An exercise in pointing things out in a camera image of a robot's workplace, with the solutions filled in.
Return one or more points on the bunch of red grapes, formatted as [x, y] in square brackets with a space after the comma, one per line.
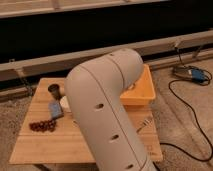
[42, 126]

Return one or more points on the yellow plastic tray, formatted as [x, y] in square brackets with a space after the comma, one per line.
[143, 92]

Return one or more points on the dark brown cup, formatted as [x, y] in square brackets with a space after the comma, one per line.
[54, 89]

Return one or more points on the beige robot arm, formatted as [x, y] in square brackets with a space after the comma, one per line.
[93, 89]

